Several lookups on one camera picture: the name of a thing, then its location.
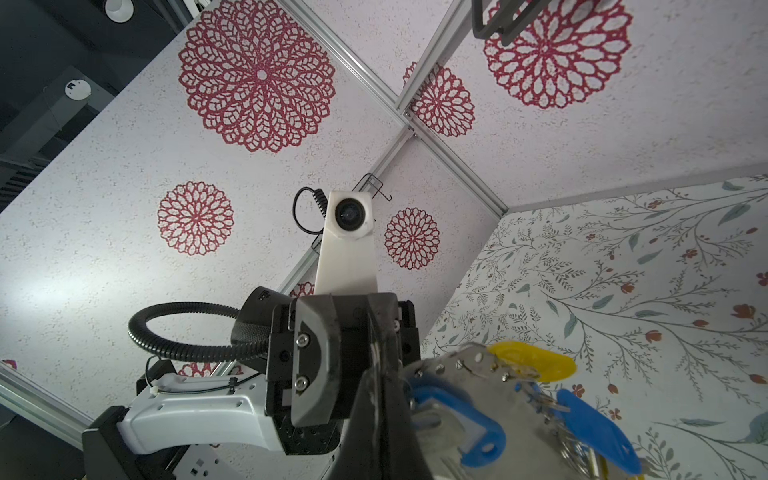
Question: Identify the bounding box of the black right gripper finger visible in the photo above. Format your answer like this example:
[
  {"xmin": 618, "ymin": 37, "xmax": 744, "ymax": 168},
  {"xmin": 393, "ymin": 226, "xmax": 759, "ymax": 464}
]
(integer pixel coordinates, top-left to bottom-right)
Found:
[{"xmin": 327, "ymin": 299, "xmax": 432, "ymax": 479}]

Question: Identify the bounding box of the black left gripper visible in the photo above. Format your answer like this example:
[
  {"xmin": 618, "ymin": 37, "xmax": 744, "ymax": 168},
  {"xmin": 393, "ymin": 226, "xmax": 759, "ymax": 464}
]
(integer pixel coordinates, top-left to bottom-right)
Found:
[{"xmin": 231, "ymin": 287, "xmax": 420, "ymax": 455}]

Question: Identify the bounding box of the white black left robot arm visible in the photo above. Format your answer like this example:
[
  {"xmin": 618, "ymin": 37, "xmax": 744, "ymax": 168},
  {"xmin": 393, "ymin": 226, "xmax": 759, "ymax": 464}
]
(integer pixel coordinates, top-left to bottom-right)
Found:
[{"xmin": 82, "ymin": 287, "xmax": 430, "ymax": 479}]

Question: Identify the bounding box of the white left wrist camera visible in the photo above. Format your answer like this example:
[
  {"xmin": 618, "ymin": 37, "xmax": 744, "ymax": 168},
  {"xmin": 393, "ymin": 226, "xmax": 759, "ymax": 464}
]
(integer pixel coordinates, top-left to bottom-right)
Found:
[{"xmin": 314, "ymin": 191, "xmax": 378, "ymax": 295}]

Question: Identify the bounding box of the thin black left cable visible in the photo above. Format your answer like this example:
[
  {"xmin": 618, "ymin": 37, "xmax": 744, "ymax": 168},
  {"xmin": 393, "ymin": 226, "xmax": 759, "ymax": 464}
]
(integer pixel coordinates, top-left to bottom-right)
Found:
[{"xmin": 292, "ymin": 186, "xmax": 330, "ymax": 236}]

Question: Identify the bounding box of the black corrugated left cable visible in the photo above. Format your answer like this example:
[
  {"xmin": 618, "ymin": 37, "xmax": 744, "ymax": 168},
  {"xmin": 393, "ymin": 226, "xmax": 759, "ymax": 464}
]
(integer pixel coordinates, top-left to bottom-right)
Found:
[{"xmin": 127, "ymin": 301, "xmax": 271, "ymax": 364}]

